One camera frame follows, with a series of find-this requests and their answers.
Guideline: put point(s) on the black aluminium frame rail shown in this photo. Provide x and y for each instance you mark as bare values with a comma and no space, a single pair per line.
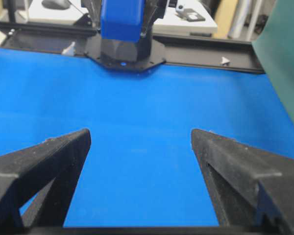
165,49

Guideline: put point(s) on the black computer mouse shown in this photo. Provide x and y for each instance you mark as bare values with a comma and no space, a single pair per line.
56,4

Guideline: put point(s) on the green backdrop sheet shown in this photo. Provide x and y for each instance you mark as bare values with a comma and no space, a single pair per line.
275,50

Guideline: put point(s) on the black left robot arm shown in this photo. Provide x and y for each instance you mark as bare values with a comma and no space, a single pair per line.
100,48

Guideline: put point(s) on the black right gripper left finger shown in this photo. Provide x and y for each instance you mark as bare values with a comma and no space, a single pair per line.
37,183

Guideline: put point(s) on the white desk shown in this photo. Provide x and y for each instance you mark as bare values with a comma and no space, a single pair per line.
171,23

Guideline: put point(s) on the small white triangular piece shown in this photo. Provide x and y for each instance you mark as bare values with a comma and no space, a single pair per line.
225,61

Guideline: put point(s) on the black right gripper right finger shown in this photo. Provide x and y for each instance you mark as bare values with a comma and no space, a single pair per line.
247,186

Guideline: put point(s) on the black device on desk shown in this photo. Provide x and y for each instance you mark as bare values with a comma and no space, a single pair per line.
189,15

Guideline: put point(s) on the blue table mat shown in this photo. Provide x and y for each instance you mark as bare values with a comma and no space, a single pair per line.
141,169

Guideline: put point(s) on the blue block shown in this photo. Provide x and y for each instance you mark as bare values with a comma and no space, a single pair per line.
122,19

